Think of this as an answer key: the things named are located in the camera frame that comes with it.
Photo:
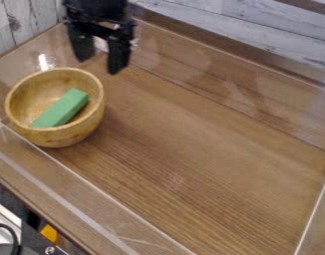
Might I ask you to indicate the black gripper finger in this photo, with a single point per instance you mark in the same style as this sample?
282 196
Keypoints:
81 41
120 49

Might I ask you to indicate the yellow and black device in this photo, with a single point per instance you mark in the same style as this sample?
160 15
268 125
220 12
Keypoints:
50 234

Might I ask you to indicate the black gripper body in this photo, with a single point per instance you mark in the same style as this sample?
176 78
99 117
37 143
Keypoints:
99 18

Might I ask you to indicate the clear acrylic barrier wall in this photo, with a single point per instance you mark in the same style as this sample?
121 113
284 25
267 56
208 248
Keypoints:
204 165

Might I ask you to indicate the green rectangular block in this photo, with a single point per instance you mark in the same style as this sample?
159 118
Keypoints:
61 110

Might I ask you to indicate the brown wooden bowl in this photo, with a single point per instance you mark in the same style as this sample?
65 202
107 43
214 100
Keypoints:
36 92

